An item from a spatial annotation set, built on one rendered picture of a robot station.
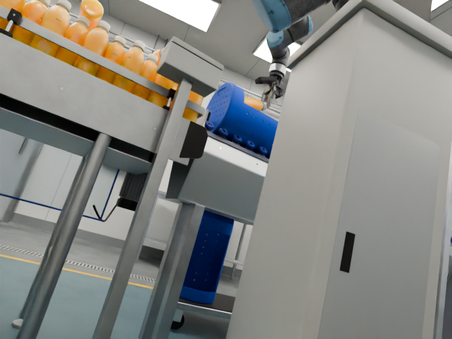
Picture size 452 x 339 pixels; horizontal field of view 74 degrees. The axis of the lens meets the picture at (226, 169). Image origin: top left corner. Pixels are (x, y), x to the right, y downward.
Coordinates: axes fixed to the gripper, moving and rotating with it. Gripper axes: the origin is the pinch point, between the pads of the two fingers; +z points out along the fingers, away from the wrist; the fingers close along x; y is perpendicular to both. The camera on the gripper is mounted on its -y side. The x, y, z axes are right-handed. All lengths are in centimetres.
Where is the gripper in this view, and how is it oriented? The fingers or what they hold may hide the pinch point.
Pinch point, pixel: (264, 106)
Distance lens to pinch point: 162.2
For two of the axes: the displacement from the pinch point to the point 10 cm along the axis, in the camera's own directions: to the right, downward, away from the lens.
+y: 8.3, 3.4, 4.5
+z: -2.6, 9.4, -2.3
